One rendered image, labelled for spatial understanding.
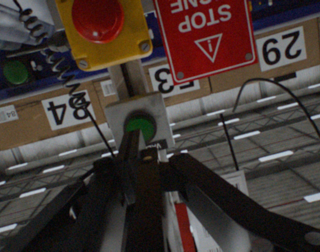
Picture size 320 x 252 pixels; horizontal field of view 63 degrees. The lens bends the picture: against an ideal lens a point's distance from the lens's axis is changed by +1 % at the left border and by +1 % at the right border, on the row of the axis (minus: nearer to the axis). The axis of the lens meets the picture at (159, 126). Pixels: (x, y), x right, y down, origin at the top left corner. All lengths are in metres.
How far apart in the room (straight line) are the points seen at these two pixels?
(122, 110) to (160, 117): 0.04
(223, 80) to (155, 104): 0.68
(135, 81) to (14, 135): 0.79
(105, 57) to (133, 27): 0.04
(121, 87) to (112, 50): 0.08
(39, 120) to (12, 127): 0.10
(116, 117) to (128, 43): 0.09
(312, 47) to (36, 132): 1.00
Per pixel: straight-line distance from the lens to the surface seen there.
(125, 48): 0.24
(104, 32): 0.21
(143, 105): 0.29
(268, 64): 1.00
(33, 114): 1.01
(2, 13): 0.57
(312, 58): 1.08
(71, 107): 0.96
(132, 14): 0.25
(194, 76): 0.31
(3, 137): 1.07
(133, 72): 0.31
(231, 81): 0.96
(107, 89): 0.93
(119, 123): 0.30
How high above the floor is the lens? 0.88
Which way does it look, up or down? 14 degrees up
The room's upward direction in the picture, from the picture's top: 165 degrees clockwise
